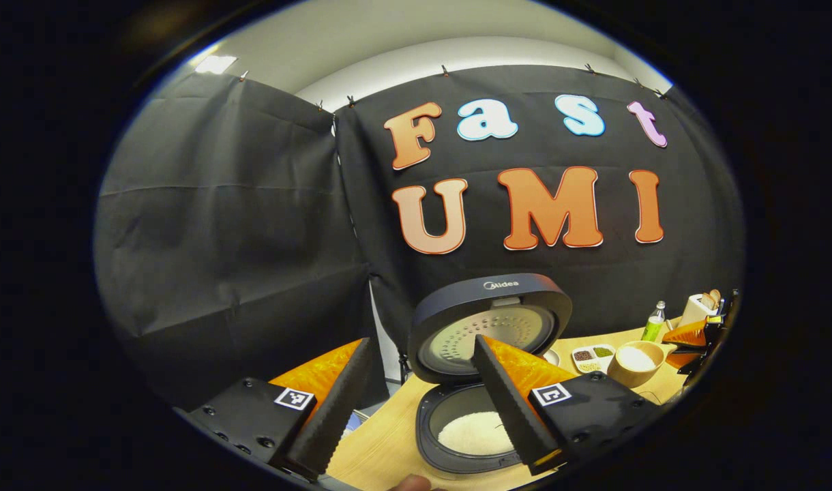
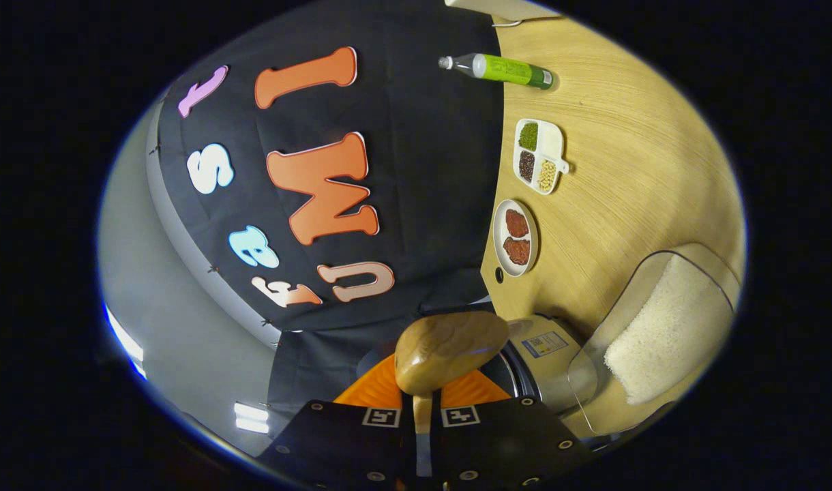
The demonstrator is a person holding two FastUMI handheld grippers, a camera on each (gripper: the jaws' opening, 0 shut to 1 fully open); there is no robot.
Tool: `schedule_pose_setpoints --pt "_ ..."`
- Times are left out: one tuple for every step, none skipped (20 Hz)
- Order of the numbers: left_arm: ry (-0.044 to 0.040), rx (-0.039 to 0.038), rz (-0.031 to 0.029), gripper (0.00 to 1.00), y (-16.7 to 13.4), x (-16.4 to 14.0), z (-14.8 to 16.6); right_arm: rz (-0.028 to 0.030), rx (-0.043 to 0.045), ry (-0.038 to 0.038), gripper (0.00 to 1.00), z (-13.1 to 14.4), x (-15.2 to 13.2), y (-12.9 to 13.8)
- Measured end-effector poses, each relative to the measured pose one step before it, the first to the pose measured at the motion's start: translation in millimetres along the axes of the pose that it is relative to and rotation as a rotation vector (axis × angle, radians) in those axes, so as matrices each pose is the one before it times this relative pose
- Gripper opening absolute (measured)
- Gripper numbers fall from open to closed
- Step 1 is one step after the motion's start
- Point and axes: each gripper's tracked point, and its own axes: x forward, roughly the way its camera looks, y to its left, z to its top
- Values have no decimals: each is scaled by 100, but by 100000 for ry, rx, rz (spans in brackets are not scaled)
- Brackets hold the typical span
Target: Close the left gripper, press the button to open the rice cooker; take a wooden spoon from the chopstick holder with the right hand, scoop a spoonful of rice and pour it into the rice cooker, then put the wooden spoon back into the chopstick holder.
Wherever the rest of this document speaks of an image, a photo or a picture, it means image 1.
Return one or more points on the ceiling light panel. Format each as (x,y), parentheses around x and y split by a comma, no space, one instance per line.
(215,64)

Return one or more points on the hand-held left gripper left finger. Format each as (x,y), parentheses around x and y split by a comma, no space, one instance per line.
(337,409)

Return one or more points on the white divided dish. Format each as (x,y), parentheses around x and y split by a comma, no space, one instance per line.
(593,359)

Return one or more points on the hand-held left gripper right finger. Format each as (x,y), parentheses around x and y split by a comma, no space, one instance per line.
(508,409)

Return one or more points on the green drink bottle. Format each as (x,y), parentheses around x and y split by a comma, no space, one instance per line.
(653,327)

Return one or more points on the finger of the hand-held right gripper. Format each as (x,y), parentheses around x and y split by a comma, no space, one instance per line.
(695,361)
(685,334)

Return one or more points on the toast bread slice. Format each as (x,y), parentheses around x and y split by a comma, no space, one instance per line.
(715,296)
(707,301)

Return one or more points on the white blue paper sheet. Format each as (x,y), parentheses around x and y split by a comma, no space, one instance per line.
(352,421)

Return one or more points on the wooden spoon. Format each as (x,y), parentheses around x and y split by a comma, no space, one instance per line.
(631,378)

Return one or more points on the yellow bean heap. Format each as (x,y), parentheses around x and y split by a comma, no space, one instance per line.
(588,366)

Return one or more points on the black backdrop cloth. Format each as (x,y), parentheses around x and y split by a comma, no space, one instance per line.
(218,239)

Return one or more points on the dark grey rice cooker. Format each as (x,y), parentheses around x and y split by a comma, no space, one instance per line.
(450,307)

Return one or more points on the white rice heap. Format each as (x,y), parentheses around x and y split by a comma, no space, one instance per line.
(474,434)

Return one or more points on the round white plate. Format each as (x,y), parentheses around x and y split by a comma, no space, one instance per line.
(552,357)

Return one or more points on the white toaster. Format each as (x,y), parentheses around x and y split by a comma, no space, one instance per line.
(692,314)

